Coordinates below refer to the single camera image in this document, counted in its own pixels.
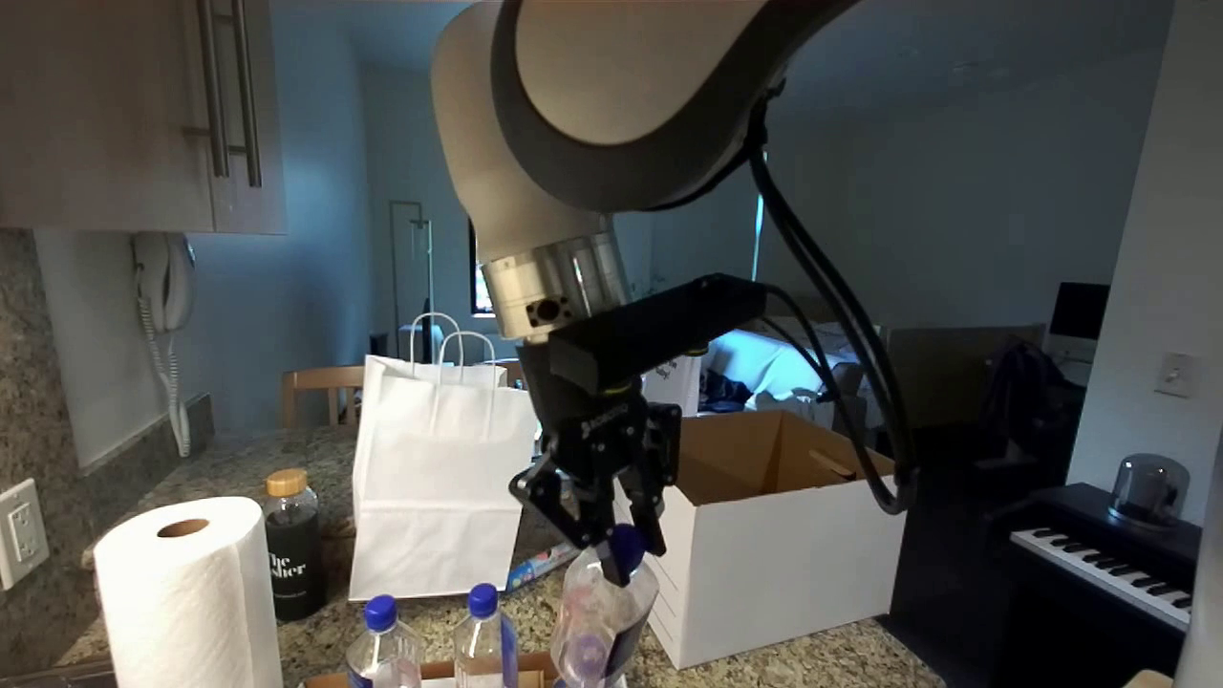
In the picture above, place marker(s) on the white bedding pile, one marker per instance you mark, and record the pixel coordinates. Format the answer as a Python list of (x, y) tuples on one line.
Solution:
[(767, 365)]

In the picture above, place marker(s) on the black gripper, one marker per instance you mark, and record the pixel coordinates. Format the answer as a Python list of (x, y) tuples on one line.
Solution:
[(605, 425)]

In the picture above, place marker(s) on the black framed window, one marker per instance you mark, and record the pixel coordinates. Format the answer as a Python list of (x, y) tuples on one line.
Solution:
[(481, 272)]

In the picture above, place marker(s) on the black monitor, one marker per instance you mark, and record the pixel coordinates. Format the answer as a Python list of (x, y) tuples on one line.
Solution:
[(1079, 311)]

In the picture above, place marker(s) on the black bag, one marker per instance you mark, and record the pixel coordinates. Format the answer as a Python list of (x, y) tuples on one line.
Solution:
[(1037, 403)]

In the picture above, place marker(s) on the white printed shopping bag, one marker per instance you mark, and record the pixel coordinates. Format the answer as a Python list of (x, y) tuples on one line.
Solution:
[(673, 385)]

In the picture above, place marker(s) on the brown cardboard box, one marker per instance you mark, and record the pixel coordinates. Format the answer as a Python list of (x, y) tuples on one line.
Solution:
[(949, 376)]

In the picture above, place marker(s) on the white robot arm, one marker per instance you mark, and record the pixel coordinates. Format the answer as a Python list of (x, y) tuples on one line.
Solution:
[(613, 101)]

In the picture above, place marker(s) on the white wall switch plate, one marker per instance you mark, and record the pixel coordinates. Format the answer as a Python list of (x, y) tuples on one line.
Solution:
[(1175, 371)]

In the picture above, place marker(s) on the thin metal floor stand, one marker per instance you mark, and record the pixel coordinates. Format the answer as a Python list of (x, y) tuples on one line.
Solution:
[(426, 272)]

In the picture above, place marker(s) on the white paper towel roll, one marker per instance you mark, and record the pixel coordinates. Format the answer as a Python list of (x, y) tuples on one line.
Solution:
[(191, 597)]

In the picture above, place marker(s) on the dark bottle yellow cap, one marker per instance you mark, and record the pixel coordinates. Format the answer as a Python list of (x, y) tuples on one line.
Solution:
[(295, 555)]

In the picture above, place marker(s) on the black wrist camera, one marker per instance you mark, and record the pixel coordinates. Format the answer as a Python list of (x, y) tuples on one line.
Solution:
[(664, 326)]

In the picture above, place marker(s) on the beige wall cabinet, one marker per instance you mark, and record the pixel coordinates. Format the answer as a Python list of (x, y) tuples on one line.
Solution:
[(90, 118)]

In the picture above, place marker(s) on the glass jar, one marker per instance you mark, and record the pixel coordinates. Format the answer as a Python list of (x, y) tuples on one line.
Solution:
[(1147, 486)]

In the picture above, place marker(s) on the clear bottle blue cap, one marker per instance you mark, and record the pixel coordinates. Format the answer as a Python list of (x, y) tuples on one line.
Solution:
[(486, 645), (605, 612), (384, 653)]

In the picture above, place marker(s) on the long blue foil box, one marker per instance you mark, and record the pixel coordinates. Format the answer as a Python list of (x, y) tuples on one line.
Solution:
[(539, 567)]

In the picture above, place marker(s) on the white paper bag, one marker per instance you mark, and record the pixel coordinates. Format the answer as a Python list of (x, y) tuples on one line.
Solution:
[(433, 500)]

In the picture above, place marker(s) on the white cardboard box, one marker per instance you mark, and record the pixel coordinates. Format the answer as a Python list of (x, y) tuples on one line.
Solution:
[(790, 558)]

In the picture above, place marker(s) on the black piano keyboard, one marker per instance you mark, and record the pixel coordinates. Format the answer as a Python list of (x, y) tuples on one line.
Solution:
[(1096, 575)]

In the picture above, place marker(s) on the wooden chair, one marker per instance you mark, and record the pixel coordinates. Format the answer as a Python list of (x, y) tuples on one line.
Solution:
[(310, 381)]

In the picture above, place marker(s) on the white wall phone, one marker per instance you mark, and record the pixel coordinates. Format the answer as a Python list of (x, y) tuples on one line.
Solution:
[(161, 291)]

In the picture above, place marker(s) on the white double switch plate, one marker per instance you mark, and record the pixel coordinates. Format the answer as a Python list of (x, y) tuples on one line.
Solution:
[(21, 537)]

